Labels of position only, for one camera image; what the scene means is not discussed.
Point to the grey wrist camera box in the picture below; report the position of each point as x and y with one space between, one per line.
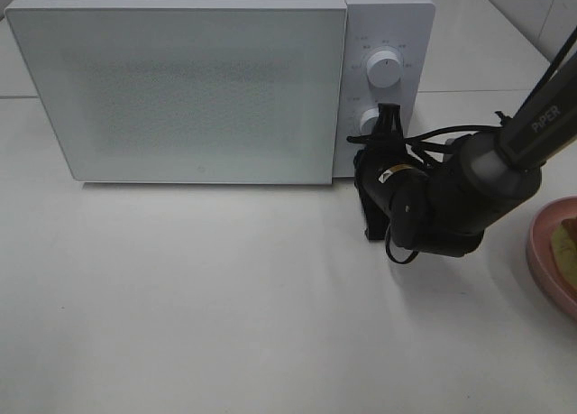
376 221

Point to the white microwave oven body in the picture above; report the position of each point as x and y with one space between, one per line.
404 25

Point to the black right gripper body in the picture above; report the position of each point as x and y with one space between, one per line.
395 180

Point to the pink round plate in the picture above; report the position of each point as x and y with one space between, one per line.
540 256

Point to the sandwich with lettuce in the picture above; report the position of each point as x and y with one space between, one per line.
563 243

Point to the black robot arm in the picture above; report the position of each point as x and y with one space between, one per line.
437 192

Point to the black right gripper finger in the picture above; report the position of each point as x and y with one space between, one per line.
392 124
382 123

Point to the upper white power knob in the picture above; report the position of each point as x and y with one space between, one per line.
384 67

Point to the lower white timer knob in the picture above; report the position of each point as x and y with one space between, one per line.
368 120

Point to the white microwave door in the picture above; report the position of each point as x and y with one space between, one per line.
188 91

